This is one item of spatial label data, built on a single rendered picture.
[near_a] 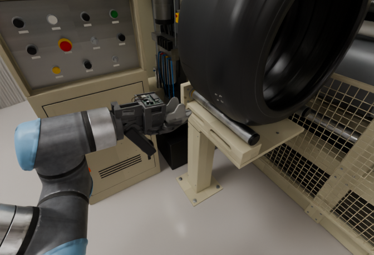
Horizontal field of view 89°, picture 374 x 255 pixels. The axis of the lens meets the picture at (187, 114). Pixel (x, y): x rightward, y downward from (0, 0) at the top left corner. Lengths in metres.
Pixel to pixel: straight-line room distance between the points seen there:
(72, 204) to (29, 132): 0.15
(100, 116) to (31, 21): 0.65
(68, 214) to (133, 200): 1.15
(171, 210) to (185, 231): 0.17
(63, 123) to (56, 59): 0.64
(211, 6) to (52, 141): 0.41
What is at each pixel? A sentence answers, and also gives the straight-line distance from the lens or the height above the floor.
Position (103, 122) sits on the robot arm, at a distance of 0.42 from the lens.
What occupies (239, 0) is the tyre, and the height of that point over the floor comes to 1.28.
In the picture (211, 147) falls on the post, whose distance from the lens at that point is 1.20.
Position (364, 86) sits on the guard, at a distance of 0.95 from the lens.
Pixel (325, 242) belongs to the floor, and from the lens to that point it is 1.64.
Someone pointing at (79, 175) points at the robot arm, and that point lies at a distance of 0.48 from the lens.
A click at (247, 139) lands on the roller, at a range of 0.63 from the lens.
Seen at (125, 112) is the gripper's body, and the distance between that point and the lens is 0.43.
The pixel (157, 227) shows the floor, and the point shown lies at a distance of 1.44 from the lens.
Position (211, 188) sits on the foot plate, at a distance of 1.55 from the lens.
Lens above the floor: 1.32
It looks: 37 degrees down
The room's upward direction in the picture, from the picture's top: straight up
